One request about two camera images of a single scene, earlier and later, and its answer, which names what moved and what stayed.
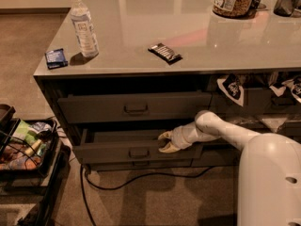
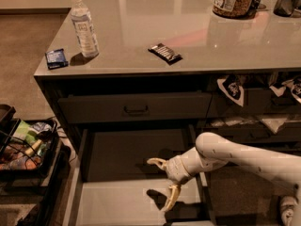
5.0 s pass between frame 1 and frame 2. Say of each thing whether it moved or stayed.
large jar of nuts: stayed
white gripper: moved
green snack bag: stayed
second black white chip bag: stayed
